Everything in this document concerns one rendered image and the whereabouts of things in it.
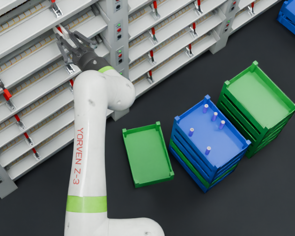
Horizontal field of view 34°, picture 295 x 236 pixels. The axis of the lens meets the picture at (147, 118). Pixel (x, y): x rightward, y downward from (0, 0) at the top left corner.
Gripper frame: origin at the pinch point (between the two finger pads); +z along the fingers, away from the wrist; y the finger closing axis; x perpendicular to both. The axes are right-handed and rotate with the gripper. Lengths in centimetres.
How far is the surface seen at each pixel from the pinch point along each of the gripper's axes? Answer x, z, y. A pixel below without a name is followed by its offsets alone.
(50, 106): -44.0, 8.0, -12.3
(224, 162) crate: -74, -48, 38
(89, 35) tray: -8.5, -0.7, 9.7
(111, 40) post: -19.4, 0.9, 18.9
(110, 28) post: -11.7, -0.4, 19.1
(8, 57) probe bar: -2.6, 4.6, -19.3
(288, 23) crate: -94, 2, 135
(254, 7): -81, 16, 120
